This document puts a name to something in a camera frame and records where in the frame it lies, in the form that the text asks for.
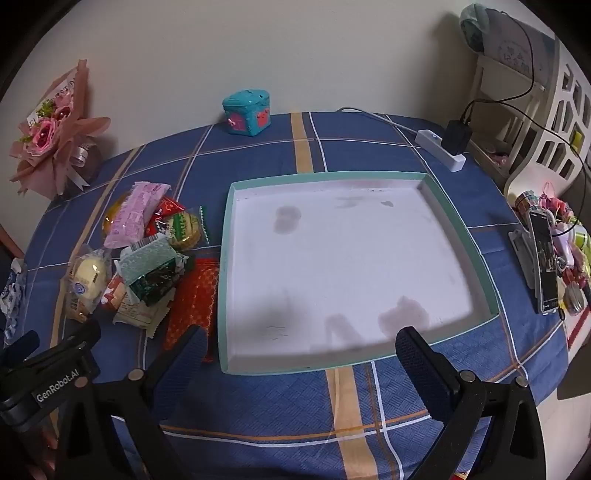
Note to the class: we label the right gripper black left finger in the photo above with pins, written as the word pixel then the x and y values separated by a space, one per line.
pixel 145 397

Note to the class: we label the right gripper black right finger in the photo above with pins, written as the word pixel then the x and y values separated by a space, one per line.
pixel 513 447

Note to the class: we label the white red-print snack packet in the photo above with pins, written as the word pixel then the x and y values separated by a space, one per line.
pixel 144 317

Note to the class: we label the cream bun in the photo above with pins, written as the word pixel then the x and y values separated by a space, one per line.
pixel 86 281

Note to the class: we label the red milk biscuit packet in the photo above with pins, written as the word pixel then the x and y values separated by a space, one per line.
pixel 195 303

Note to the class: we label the green biscuit packet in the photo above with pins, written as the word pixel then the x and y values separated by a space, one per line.
pixel 150 268

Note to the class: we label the pink snack packet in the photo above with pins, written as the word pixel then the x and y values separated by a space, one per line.
pixel 131 219

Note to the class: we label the orange cake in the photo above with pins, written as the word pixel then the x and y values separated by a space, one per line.
pixel 111 213

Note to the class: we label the green pea cracker packet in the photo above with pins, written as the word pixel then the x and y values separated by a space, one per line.
pixel 185 230

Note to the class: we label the beige bread packet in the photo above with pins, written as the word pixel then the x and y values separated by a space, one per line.
pixel 115 297

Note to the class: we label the blue white tissue pack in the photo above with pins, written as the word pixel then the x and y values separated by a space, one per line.
pixel 15 288

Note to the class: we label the grey phone stand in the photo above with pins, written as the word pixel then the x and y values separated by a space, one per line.
pixel 523 248

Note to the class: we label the pile of colourful trinkets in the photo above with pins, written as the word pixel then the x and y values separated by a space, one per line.
pixel 571 242

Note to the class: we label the black smartphone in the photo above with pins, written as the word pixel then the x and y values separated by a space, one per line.
pixel 545 268

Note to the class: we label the white tray with green rim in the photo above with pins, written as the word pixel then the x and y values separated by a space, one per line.
pixel 322 270

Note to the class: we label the pink flower bouquet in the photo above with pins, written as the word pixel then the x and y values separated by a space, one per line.
pixel 57 152

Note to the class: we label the white power strip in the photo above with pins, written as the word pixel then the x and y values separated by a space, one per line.
pixel 432 143

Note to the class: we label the black power adapter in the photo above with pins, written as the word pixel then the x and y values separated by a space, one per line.
pixel 456 137

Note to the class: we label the white lattice shelf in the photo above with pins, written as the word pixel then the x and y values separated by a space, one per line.
pixel 531 137

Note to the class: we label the teal toy house box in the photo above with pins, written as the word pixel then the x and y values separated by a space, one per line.
pixel 247 112

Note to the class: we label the white desk calendar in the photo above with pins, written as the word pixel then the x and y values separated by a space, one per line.
pixel 519 46

